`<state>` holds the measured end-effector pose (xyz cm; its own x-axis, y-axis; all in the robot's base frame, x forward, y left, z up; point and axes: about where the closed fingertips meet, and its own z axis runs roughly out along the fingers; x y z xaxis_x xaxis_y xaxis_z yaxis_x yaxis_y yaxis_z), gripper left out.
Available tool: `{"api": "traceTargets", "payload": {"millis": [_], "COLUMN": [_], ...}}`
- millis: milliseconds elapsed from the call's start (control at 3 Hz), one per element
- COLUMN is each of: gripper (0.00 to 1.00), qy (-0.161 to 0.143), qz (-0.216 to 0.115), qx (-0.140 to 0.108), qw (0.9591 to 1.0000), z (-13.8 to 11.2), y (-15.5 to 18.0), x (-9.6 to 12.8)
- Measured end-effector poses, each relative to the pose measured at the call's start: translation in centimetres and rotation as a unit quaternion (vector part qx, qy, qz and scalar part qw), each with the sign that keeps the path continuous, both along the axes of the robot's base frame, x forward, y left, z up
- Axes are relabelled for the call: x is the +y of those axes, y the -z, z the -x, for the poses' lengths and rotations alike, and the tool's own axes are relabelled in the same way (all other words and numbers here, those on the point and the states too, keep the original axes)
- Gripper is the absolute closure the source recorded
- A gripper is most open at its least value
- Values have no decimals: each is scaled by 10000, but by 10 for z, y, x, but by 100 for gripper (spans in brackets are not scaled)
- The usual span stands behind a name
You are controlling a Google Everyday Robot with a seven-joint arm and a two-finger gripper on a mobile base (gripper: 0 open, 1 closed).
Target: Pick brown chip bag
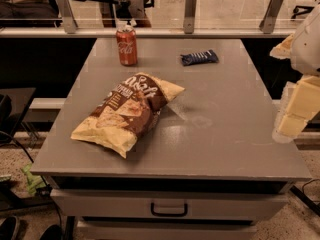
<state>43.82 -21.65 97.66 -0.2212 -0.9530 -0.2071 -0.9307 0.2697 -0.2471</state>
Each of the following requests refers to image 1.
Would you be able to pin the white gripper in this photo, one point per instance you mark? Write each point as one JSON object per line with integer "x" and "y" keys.
{"x": 308, "y": 47}

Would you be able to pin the brown chip bag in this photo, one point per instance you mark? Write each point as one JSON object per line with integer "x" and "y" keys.
{"x": 130, "y": 110}

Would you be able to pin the dark blue snack bar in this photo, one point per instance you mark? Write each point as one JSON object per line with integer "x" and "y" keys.
{"x": 208, "y": 56}

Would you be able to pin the black office chair base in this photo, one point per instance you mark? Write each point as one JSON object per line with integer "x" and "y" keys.
{"x": 301, "y": 9}

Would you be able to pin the red cola can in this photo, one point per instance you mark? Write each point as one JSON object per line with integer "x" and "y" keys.
{"x": 127, "y": 45}

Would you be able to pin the lower grey drawer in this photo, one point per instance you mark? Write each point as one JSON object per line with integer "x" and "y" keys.
{"x": 112, "y": 230}

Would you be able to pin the green crumpled object on floor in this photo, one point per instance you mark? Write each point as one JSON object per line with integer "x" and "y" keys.
{"x": 34, "y": 182}

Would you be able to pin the seated person in background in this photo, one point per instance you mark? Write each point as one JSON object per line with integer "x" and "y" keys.
{"x": 29, "y": 13}

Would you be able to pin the black shoe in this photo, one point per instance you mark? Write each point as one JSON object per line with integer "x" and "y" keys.
{"x": 9, "y": 228}

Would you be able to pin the right metal rail bracket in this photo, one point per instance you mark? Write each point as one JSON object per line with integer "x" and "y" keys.
{"x": 268, "y": 22}

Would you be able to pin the metal rail bracket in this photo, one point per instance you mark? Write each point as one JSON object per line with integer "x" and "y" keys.
{"x": 189, "y": 16}
{"x": 268, "y": 22}
{"x": 66, "y": 14}

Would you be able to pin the middle metal rail bracket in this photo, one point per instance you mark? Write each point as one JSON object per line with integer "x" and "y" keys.
{"x": 189, "y": 16}

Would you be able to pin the grey drawer with black handle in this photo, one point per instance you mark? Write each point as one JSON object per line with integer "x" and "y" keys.
{"x": 168, "y": 205}

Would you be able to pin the left metal rail bracket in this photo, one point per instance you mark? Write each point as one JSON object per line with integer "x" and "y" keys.
{"x": 66, "y": 14}

